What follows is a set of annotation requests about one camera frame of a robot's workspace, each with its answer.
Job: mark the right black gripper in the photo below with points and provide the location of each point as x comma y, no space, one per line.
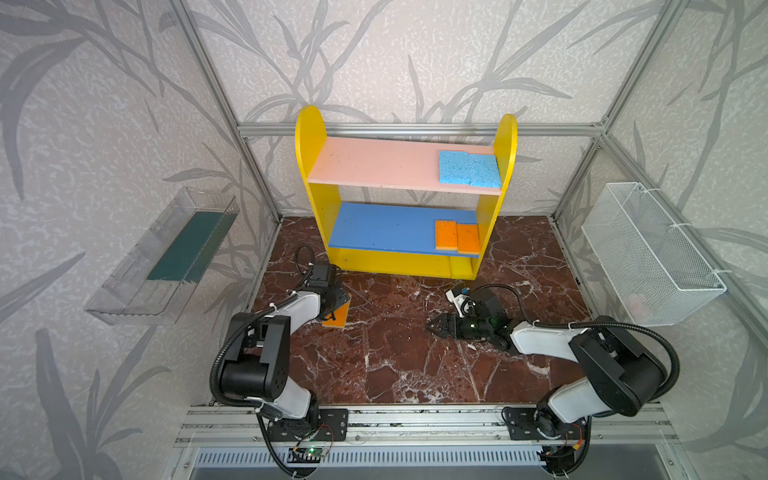
459,325

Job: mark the yellow shelf unit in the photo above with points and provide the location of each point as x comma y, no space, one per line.
395,239

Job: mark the controller board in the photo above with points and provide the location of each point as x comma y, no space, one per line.
561,462
312,454

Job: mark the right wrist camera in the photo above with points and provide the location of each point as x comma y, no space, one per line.
460,298

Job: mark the left controller board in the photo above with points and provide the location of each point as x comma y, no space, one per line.
312,454

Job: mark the yellow orange sponge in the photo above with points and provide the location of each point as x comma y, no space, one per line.
468,239

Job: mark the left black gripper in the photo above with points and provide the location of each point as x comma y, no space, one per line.
335,297

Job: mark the orange yellow sponge floor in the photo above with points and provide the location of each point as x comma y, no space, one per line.
446,235

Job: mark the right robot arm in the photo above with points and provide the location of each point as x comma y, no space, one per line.
624,366

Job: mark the blue sponge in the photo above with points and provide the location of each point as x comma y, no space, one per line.
484,171
453,168

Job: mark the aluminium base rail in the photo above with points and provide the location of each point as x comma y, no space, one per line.
438,441

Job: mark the white wire mesh basket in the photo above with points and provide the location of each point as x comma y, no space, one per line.
656,271

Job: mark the clear plastic wall bin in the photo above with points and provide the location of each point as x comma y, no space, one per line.
155,281

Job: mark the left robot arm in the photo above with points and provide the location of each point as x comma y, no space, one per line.
252,366

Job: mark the right controller board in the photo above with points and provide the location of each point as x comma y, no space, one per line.
561,462

